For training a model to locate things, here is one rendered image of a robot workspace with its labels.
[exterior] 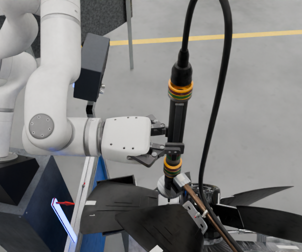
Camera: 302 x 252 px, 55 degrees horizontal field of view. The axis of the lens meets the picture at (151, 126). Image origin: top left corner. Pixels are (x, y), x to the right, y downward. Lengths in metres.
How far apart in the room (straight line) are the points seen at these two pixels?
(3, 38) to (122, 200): 0.64
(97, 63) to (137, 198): 0.63
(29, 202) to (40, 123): 0.77
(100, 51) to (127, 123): 0.78
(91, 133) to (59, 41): 0.22
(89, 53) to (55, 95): 0.80
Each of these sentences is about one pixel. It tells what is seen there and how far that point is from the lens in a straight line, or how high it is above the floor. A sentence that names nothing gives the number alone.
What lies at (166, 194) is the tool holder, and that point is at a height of 1.32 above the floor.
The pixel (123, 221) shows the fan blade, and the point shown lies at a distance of 0.64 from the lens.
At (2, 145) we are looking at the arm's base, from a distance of 1.23.
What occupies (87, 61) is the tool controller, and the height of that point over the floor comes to 1.25.
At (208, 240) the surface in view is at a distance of 0.88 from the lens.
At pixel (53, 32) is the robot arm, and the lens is 0.69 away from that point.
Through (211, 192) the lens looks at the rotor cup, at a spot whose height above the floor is 1.26.
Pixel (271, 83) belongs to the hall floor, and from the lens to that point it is 3.31.
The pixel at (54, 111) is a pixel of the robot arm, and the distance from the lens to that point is 0.56.
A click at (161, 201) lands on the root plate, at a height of 1.18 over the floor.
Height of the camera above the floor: 2.01
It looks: 49 degrees down
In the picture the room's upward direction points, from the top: straight up
